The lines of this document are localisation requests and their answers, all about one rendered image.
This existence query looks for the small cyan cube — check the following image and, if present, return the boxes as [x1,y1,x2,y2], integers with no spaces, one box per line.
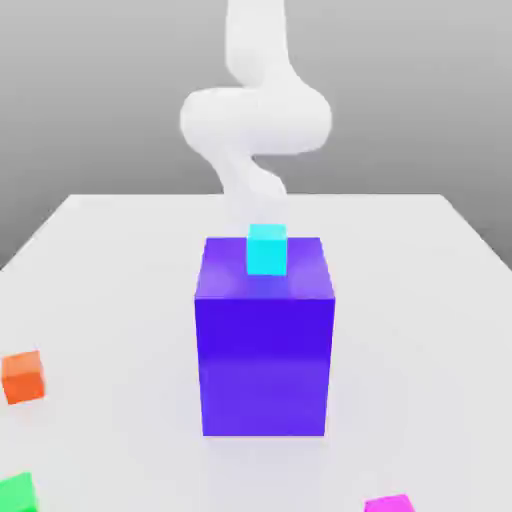
[246,223,289,277]

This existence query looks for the small orange cube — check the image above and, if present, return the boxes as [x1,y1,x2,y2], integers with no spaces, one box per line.
[0,349,47,406]

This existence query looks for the small magenta cube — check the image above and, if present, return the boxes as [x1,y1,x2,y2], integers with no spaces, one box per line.
[362,493,416,512]

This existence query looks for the small green cube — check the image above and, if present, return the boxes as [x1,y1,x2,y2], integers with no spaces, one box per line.
[0,471,40,512]

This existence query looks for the large purple box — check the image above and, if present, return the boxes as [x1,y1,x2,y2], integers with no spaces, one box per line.
[194,236,336,438]

